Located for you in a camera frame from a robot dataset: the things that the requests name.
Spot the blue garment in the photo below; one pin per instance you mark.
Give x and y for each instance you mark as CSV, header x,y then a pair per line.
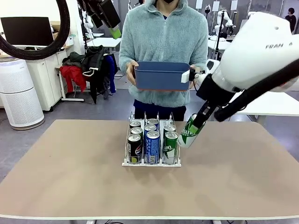
x,y
112,67

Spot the person in teal fleece jacket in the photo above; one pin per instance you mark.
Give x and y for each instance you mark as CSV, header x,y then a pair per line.
x,y
163,42

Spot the black monitor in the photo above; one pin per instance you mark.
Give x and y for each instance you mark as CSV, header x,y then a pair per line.
x,y
25,30

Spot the person's left forearm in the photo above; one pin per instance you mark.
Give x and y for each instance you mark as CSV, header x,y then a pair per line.
x,y
202,58

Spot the white clear can dispenser rack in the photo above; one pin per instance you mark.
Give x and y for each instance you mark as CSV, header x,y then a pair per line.
x,y
151,165

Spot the white air purifier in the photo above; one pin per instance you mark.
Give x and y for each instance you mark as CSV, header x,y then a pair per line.
x,y
21,112

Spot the background person black clothes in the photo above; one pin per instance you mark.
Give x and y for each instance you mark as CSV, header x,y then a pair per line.
x,y
290,21

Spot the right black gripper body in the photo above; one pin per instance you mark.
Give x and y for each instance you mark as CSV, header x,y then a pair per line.
x,y
215,93

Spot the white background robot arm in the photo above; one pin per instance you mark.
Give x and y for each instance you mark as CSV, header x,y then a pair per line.
x,y
219,23

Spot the white small desk frame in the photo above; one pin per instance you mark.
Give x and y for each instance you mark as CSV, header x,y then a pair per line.
x,y
72,100

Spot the person's right hand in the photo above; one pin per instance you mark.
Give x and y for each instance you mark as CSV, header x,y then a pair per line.
x,y
130,72

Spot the blue plastic bin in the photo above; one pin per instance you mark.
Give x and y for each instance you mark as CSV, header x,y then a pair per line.
x,y
158,79

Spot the red jacket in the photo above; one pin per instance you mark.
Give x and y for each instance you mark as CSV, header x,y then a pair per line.
x,y
72,77

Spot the white cabinet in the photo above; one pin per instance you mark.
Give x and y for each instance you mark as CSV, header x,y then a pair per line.
x,y
46,81

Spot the person's left hand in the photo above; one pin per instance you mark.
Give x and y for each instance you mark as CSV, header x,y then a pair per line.
x,y
196,69

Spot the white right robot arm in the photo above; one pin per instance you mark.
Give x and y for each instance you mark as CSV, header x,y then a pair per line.
x,y
257,53

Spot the dark green jacket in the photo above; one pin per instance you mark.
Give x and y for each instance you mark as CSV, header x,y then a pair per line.
x,y
74,58

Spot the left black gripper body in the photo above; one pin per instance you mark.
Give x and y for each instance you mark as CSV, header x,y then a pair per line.
x,y
109,14

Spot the green beverage can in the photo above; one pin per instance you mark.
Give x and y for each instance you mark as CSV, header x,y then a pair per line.
x,y
187,140
169,128
171,147

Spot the white background table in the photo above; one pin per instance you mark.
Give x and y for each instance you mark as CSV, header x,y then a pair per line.
x,y
219,45

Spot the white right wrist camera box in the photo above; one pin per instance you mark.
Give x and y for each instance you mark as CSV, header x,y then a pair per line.
x,y
185,77

